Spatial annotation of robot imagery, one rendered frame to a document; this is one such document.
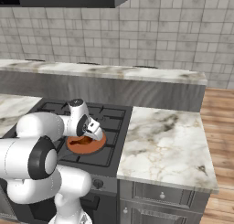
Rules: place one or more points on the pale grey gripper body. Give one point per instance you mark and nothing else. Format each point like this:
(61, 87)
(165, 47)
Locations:
(97, 134)

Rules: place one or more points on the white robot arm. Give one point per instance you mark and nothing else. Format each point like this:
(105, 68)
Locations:
(36, 160)

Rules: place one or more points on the terracotta round saucepan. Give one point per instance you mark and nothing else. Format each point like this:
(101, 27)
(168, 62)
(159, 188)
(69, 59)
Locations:
(88, 147)

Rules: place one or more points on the brown chicken drumstick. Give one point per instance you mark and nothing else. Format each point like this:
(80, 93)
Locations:
(79, 140)

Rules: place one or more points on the black stove knob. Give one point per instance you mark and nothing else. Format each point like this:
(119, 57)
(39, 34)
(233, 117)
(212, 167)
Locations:
(98, 183)

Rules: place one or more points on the black gas hob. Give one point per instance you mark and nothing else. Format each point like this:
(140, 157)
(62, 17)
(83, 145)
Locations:
(117, 133)

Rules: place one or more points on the grey wood counter back panel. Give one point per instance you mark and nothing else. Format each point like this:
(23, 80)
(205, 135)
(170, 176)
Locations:
(122, 92)

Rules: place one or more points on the black oven door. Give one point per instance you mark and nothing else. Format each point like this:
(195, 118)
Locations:
(105, 209)

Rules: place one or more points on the silver cupboard door knob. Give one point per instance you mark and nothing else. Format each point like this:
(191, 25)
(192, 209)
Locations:
(125, 210)

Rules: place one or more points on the silver drawer knob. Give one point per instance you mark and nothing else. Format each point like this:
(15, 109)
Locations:
(162, 195)

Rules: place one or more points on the grey drawer front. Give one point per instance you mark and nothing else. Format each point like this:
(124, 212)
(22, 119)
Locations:
(170, 194)

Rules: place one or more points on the grey cupboard door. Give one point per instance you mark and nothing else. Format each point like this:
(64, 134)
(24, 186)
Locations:
(152, 215)

